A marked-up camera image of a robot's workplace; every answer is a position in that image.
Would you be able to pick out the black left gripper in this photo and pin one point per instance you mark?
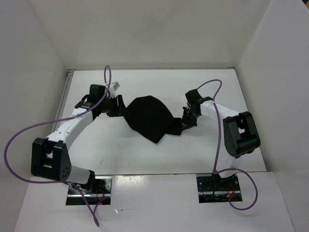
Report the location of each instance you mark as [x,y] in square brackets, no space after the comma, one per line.
[119,110]

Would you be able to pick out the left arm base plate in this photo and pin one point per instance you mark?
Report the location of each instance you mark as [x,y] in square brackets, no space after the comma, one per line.
[98,193]

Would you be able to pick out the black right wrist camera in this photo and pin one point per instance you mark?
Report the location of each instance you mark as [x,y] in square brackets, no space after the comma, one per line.
[193,96]

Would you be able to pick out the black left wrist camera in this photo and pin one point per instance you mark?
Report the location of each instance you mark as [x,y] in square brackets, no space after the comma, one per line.
[96,92]

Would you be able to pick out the black skirt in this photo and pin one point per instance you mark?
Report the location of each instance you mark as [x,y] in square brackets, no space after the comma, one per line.
[152,119]

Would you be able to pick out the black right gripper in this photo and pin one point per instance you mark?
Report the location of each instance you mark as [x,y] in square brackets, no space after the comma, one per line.
[187,123]

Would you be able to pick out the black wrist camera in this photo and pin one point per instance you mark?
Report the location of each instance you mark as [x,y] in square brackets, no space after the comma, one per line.
[193,96]
[96,92]

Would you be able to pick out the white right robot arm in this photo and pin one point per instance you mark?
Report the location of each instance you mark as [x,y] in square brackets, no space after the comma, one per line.
[239,135]

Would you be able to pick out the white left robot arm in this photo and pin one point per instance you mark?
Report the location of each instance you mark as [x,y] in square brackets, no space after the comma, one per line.
[50,156]

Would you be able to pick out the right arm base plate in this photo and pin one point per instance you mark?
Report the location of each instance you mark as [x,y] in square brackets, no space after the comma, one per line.
[214,189]

